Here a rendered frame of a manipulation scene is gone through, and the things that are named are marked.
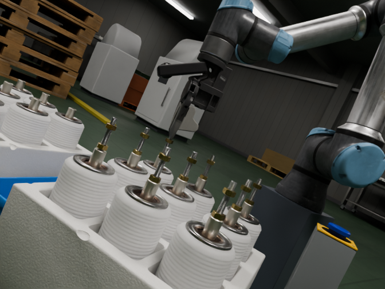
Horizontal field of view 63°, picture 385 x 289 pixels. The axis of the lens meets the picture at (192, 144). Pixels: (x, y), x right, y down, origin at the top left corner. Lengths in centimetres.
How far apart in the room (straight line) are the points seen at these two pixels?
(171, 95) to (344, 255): 383
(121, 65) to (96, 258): 516
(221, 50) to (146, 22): 962
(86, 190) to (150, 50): 1001
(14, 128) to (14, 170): 10
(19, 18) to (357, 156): 309
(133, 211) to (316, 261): 34
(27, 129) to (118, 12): 917
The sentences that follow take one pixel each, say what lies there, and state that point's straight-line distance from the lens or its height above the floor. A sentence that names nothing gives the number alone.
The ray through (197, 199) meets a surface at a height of 24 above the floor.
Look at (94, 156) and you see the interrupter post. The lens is 57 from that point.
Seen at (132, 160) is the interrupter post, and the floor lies 27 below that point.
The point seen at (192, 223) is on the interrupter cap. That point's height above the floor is 25.
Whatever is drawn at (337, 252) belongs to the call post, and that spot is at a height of 29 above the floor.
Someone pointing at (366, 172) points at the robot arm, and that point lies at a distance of 87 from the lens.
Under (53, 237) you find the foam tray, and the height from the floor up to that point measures 15.
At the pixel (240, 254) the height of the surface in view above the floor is 22.
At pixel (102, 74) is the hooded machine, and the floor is 40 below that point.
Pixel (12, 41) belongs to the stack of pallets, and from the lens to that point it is 346.
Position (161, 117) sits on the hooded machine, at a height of 20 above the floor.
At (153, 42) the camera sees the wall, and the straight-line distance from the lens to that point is 1051.
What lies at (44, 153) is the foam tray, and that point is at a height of 17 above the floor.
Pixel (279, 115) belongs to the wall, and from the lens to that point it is 841.
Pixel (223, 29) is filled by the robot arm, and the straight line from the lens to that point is 76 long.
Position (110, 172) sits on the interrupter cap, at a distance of 56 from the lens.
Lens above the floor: 40
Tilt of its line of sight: 5 degrees down
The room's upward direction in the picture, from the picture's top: 25 degrees clockwise
